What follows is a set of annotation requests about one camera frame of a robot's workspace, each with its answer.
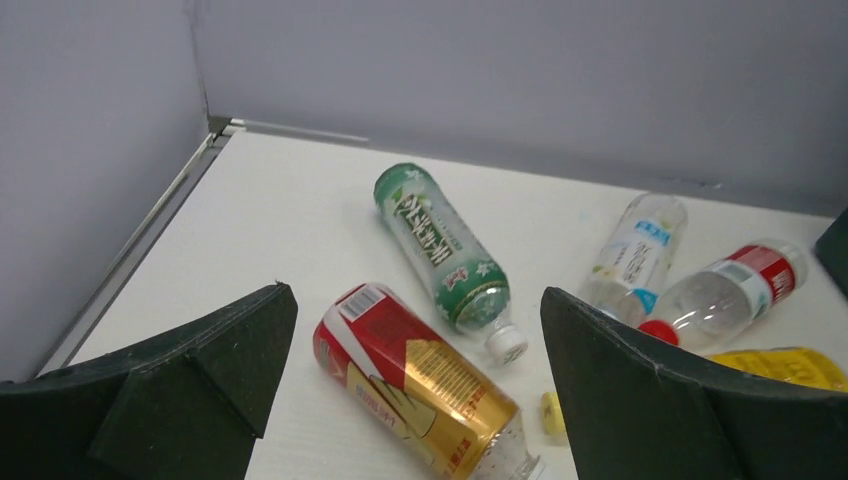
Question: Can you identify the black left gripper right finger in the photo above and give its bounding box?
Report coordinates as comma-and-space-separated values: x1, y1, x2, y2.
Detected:
540, 287, 847, 479

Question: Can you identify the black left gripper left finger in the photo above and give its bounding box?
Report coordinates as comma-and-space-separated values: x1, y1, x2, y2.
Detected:
1, 283, 298, 479

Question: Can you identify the dark green trash bin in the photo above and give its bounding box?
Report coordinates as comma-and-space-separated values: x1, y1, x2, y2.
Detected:
813, 210, 848, 298

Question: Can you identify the red label water bottle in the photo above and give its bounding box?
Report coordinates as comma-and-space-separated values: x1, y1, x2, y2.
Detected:
638, 238, 809, 353

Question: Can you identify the white blue label bottle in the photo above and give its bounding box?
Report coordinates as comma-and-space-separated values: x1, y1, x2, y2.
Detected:
578, 193, 688, 327

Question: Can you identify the yellow label bottle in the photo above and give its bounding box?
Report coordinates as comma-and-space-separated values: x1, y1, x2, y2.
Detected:
539, 347, 847, 443

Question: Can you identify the red gold label bottle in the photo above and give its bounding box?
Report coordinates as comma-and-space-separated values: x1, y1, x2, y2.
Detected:
313, 282, 556, 479

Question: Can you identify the green label tea bottle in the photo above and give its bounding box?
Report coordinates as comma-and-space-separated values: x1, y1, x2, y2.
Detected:
373, 163, 528, 366

